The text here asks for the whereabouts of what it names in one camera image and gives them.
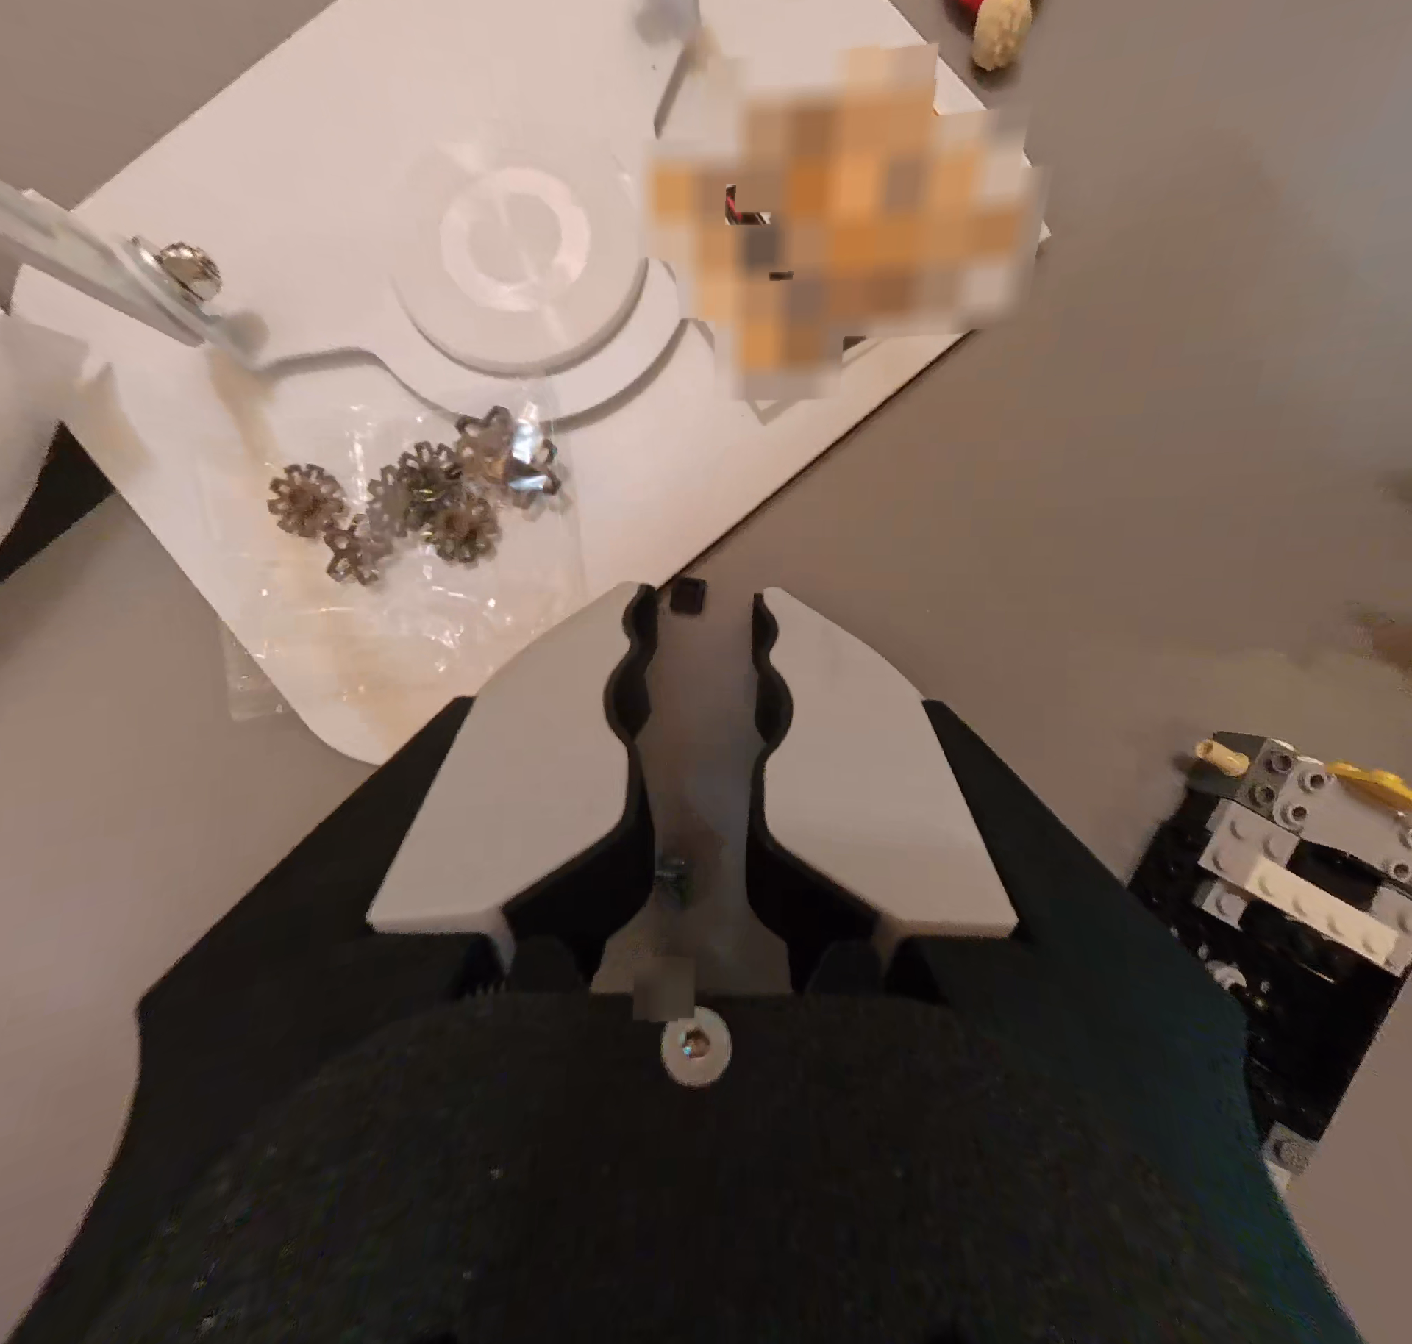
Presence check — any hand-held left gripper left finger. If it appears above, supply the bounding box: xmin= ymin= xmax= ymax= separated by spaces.
xmin=363 ymin=580 xmax=660 ymax=981

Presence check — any clear bag of black gears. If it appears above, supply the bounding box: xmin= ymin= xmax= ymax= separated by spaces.
xmin=221 ymin=400 xmax=588 ymax=723

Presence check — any grey desk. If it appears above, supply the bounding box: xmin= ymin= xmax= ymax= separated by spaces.
xmin=0 ymin=0 xmax=1412 ymax=1344

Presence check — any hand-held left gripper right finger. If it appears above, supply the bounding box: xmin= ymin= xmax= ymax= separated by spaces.
xmin=747 ymin=585 xmax=1020 ymax=990

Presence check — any white book stand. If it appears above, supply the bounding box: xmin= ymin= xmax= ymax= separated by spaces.
xmin=0 ymin=0 xmax=1037 ymax=765

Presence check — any brick car chassis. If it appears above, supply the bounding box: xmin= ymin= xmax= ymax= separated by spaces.
xmin=1125 ymin=731 xmax=1412 ymax=1187

